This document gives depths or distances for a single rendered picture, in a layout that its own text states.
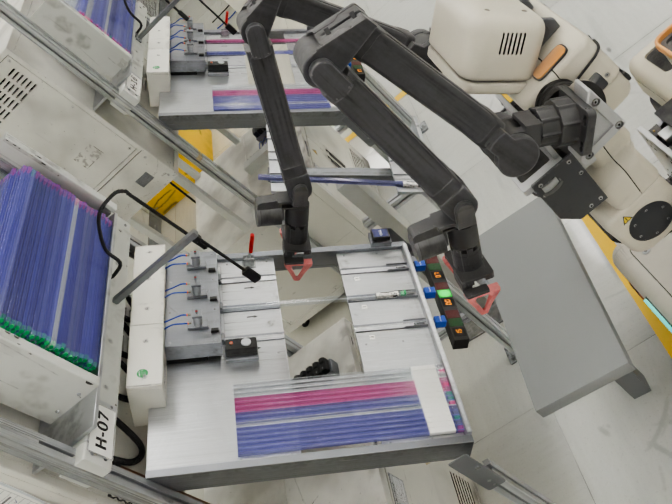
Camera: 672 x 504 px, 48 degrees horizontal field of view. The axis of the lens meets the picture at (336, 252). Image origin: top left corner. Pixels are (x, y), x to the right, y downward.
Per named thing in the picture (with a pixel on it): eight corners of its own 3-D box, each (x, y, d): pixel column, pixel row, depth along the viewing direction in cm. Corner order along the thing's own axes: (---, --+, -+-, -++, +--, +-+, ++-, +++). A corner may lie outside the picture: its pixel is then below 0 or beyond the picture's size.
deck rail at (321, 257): (402, 257, 225) (404, 240, 221) (403, 261, 224) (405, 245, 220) (155, 275, 215) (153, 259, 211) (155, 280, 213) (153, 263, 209)
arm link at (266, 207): (308, 186, 173) (301, 168, 180) (258, 190, 170) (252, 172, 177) (308, 230, 179) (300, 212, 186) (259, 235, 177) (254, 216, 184)
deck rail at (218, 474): (467, 450, 174) (471, 434, 170) (470, 457, 173) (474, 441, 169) (149, 486, 164) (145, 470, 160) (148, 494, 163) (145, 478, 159)
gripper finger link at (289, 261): (284, 287, 187) (284, 258, 181) (281, 267, 192) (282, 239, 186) (311, 285, 188) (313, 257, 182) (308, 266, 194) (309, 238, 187)
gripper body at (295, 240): (284, 257, 183) (285, 233, 179) (280, 230, 191) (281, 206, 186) (311, 255, 184) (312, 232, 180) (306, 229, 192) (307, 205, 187)
